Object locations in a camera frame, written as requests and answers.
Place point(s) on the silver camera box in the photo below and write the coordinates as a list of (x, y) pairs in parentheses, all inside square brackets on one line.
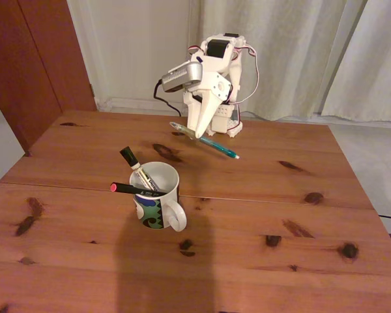
[(182, 77)]

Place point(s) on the white baseboard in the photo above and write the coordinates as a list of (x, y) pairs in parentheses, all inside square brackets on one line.
[(133, 103)]

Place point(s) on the white curtain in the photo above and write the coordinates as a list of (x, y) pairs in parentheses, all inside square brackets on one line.
[(378, 65), (296, 49)]

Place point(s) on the brown wooden door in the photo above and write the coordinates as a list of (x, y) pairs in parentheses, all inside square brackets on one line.
[(19, 65)]

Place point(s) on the black pen red ends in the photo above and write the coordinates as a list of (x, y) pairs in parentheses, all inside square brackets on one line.
[(133, 189)]

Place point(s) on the teal green pen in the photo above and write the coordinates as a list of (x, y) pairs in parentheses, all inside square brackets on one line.
[(218, 146)]

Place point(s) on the white mug blue green pattern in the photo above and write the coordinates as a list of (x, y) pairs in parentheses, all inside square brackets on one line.
[(153, 208)]

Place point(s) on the white marker black cap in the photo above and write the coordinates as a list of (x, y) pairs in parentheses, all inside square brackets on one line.
[(140, 169)]

